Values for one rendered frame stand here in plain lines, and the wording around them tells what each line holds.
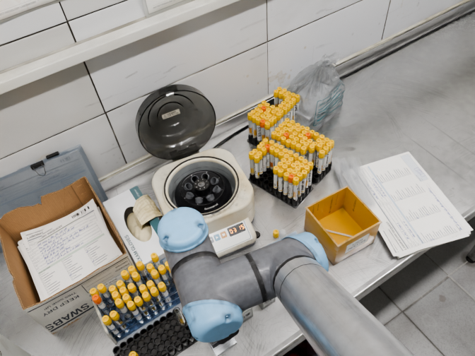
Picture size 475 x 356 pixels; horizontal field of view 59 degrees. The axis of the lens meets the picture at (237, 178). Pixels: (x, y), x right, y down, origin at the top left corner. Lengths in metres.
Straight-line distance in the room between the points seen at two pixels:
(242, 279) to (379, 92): 1.09
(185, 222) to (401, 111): 1.03
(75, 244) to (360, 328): 0.85
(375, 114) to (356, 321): 1.08
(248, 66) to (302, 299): 0.91
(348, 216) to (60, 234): 0.77
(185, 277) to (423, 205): 0.79
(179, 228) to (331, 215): 0.62
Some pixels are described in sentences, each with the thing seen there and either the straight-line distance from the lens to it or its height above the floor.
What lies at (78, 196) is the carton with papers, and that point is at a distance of 1.21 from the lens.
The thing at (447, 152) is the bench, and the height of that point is 0.88.
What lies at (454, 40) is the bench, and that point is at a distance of 1.90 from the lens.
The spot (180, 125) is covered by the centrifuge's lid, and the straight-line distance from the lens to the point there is 1.21.
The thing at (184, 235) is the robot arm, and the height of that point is 1.33.
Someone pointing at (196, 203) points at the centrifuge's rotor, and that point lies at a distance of 1.09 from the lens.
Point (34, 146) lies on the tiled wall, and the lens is 1.16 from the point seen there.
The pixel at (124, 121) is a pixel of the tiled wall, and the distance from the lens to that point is 1.20.
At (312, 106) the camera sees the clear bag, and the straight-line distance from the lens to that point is 1.34.
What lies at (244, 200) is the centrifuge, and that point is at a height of 0.99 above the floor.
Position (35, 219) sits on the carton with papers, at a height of 0.96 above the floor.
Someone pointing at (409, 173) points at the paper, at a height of 0.89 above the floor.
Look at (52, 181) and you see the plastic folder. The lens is 1.21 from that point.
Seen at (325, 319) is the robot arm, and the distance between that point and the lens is 0.48.
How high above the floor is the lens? 1.85
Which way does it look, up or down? 50 degrees down
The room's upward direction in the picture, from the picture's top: 6 degrees counter-clockwise
